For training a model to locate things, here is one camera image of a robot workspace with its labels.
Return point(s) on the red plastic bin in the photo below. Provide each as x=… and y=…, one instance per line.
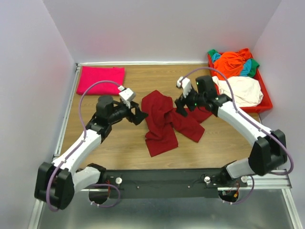
x=266, y=103

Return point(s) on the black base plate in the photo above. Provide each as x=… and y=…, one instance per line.
x=167, y=183

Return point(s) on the teal t shirt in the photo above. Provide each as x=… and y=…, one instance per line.
x=247, y=68

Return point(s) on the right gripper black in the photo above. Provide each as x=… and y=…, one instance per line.
x=180, y=102

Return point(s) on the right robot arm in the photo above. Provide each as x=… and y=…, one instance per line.
x=268, y=146

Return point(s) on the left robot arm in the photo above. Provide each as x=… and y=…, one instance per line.
x=58, y=181

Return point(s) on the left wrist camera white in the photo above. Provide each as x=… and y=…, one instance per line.
x=126, y=95

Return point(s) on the dark red t shirt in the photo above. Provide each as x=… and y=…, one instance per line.
x=163, y=121

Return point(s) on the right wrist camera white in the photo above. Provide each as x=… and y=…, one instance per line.
x=184, y=83

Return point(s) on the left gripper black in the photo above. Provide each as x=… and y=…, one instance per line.
x=139, y=116

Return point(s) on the green t shirt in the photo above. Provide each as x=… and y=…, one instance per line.
x=249, y=64

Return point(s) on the orange t shirt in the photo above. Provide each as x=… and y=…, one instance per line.
x=228, y=64

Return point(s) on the aluminium rail frame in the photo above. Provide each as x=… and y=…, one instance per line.
x=285, y=216

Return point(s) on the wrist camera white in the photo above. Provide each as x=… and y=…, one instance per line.
x=126, y=95
x=184, y=83

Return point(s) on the white t shirt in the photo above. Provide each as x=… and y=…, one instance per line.
x=247, y=91

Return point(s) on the folded pink t shirt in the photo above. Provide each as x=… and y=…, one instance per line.
x=90, y=75

